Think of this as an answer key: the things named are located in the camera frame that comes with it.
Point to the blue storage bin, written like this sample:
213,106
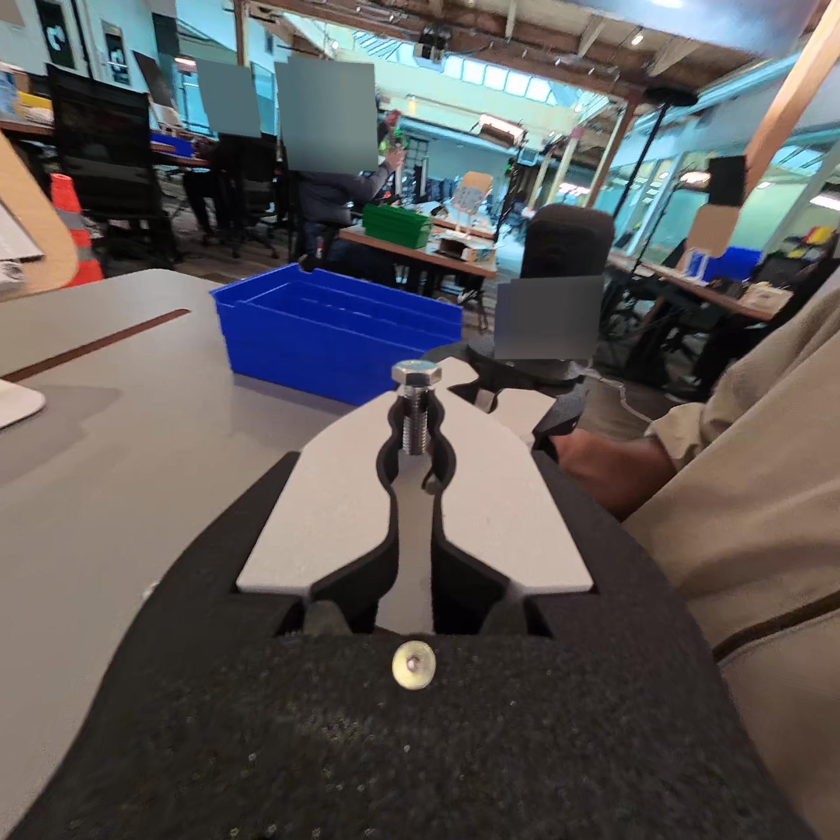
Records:
735,266
172,145
315,354

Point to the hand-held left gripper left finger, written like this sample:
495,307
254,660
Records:
321,518

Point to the yellow box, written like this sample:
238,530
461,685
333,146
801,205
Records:
817,239

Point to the black monitor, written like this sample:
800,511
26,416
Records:
781,270

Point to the person's right hand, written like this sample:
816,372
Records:
610,466

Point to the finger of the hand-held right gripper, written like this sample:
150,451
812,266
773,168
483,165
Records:
458,374
522,410

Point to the colourful cardboard box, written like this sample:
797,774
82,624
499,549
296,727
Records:
469,250

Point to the green storage bin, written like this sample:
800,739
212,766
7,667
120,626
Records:
394,226

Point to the wooden pillar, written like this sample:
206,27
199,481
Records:
797,92

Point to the steel hex bolt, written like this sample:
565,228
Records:
417,374

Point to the instruction board on white stand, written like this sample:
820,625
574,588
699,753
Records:
39,229

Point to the black round-top stand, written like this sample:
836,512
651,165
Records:
669,98

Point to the ceiling projector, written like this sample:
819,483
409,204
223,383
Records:
433,44

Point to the orange traffic cone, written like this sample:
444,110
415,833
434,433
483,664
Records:
82,249

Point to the black office chair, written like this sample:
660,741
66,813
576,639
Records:
98,144

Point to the cardboard sign with black tag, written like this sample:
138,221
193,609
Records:
712,229

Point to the wood-edged table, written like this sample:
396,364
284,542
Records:
695,289
420,256

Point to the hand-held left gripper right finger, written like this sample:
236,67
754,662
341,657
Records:
512,518

